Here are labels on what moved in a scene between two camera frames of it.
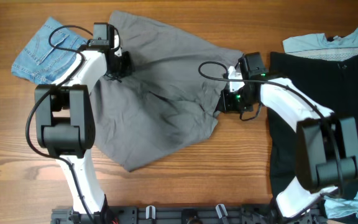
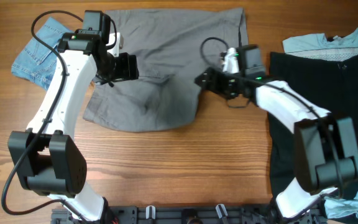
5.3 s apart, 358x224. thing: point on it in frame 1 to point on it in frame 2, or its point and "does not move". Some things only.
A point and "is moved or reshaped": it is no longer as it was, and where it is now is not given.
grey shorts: [170, 99] is moved or reshaped
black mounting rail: [185, 214] does not move
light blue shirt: [338, 48] does not move
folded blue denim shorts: [47, 53] does not move
